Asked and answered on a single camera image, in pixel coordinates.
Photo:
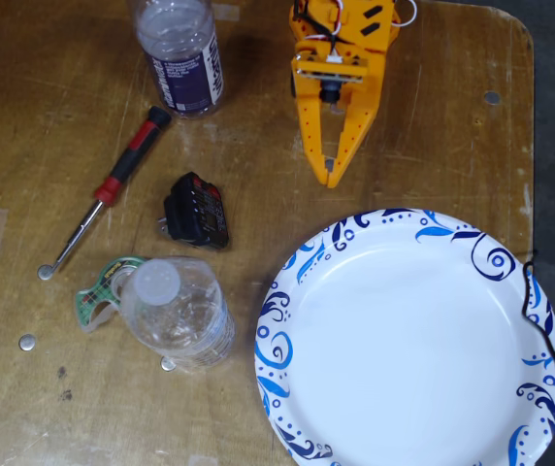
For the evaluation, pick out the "clear water bottle white cap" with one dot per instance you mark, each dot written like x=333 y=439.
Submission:
x=180 y=320

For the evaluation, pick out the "blue patterned paper plate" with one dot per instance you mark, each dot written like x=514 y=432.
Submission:
x=394 y=349

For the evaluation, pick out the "green tape dispenser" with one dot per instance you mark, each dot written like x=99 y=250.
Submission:
x=88 y=301

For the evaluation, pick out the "clear bottle purple label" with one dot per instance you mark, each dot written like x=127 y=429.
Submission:
x=185 y=73

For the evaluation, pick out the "black power adapter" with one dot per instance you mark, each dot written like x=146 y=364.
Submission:
x=200 y=213

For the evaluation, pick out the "red black screwdriver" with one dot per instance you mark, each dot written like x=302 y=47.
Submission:
x=129 y=150

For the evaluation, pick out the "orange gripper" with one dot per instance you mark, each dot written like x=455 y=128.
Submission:
x=358 y=127

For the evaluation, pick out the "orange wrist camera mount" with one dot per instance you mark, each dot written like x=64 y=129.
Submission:
x=331 y=70

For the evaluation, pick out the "round metal table disc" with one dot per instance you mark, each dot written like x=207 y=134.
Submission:
x=27 y=342
x=492 y=97
x=166 y=365
x=44 y=272

